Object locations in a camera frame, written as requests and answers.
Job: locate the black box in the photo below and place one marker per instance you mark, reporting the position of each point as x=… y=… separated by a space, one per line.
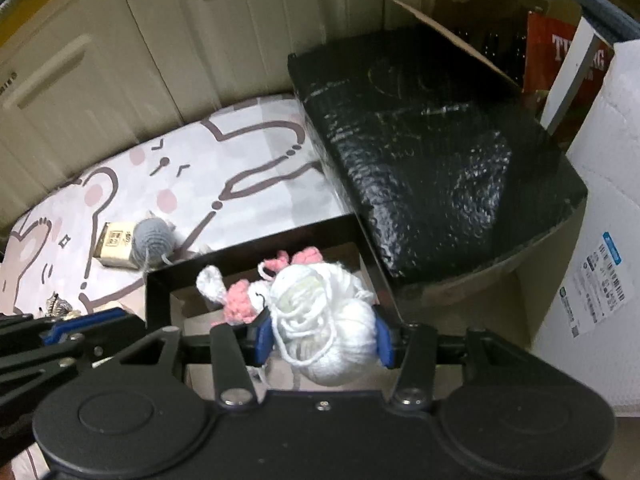
x=250 y=240

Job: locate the brown cardboard box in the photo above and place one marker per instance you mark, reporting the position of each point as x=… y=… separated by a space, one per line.
x=450 y=35

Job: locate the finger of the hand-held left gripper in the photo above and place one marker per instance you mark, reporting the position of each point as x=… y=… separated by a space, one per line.
x=75 y=328
x=35 y=366

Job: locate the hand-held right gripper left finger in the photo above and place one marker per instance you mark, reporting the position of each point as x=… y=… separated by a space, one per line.
x=263 y=344

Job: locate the white bubble wrap package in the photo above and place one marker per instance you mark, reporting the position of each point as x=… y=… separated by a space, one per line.
x=610 y=170

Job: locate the blue grey cushion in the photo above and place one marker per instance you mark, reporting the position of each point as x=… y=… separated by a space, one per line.
x=612 y=12

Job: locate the small beige box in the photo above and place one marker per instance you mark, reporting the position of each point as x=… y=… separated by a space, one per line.
x=112 y=247

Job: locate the red printed box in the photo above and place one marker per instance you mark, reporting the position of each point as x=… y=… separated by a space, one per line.
x=550 y=60

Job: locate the white flat board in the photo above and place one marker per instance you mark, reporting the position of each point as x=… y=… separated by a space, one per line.
x=575 y=70

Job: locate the black bubble wrap package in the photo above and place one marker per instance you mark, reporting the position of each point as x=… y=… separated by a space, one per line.
x=425 y=160

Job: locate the pink white crochet doll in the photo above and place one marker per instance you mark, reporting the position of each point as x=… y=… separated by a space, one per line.
x=241 y=304

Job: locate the printed bear blanket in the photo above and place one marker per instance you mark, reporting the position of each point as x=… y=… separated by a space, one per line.
x=200 y=175

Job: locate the small striped trinket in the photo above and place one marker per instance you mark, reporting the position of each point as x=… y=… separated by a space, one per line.
x=59 y=306

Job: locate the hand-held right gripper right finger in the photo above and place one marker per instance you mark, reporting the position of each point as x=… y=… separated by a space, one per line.
x=386 y=347

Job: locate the white yarn ball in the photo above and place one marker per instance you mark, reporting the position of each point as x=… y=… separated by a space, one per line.
x=330 y=325

